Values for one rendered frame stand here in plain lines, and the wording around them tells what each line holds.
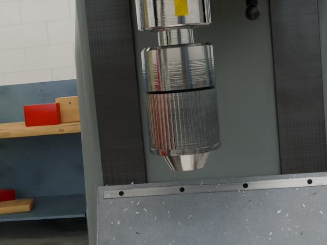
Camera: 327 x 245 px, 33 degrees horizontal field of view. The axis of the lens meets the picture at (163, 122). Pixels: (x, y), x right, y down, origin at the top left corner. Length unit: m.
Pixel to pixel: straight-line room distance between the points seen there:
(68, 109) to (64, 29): 0.82
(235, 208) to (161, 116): 0.40
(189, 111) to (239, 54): 0.40
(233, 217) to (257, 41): 0.23
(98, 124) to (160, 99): 0.41
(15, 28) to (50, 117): 1.03
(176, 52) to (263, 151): 0.42
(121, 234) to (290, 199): 0.23
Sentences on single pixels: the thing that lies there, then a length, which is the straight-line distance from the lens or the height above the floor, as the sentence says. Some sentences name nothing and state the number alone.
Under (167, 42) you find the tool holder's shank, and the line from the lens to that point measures 0.35.
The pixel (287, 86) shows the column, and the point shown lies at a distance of 0.73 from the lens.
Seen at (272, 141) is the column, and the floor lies 1.14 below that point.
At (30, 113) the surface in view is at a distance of 4.26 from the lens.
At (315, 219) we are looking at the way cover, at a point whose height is 1.04.
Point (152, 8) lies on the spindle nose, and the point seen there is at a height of 1.29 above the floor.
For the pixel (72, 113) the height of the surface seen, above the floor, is 0.94.
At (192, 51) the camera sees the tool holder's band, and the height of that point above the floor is 1.26.
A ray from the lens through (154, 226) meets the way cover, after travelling 0.74.
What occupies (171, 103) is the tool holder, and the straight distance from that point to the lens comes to 0.34.
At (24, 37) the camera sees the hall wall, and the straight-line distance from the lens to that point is 4.87.
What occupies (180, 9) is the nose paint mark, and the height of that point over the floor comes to 1.29.
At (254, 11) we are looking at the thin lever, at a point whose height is 1.29.
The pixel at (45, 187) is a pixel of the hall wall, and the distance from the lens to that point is 4.94.
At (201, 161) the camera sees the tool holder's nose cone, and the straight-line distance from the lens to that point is 0.36.
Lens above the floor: 1.26
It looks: 6 degrees down
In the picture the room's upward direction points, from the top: 5 degrees counter-clockwise
